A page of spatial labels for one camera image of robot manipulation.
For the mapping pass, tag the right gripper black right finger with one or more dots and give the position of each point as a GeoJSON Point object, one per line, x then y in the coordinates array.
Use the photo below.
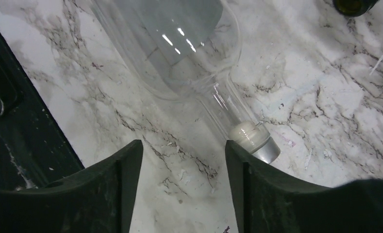
{"type": "Point", "coordinates": [268, 200]}

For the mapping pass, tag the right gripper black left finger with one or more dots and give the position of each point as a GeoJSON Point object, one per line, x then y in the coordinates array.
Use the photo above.
{"type": "Point", "coordinates": [97, 199]}

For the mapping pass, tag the clear bottle silver cap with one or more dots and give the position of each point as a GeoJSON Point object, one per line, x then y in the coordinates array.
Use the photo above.
{"type": "Point", "coordinates": [186, 49]}

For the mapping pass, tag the green Primitivo wine bottle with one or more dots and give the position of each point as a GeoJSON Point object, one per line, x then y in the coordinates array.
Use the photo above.
{"type": "Point", "coordinates": [353, 8]}

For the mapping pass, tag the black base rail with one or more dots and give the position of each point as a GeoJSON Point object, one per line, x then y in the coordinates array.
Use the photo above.
{"type": "Point", "coordinates": [34, 151]}

